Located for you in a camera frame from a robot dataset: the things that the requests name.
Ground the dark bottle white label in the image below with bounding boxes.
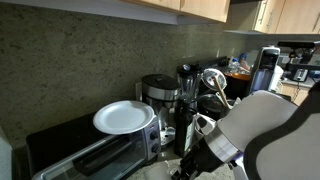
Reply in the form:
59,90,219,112
173,96,198,158

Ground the dark round pot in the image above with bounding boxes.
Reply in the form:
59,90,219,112
196,93,228,120

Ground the black silver toaster oven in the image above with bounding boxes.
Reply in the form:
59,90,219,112
25,111,163,180

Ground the small silver toaster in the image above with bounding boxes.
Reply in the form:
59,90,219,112
289,68,309,83

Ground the wooden corner upper cabinet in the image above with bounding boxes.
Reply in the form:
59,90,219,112
253,0,320,34

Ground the black camera on stand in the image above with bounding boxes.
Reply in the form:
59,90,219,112
277,40,320,65

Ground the white plate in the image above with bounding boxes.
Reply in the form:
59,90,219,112
92,99,156,135

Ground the steel black coffee maker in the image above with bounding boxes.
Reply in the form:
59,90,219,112
141,73,181,148

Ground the wooden lower cabinet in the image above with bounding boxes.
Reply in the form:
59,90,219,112
280,82,313,107

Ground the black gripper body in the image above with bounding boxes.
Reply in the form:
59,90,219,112
179,138,223,180

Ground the silver pod coffee machine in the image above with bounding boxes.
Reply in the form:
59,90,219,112
249,45,282,96

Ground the white jug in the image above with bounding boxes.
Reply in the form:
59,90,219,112
269,64,285,93

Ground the black lidded blender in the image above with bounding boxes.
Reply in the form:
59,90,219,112
175,63,204,101

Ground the white bowl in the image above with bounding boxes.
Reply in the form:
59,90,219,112
193,113,218,141

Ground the wooden spatula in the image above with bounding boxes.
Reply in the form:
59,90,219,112
213,76,233,109

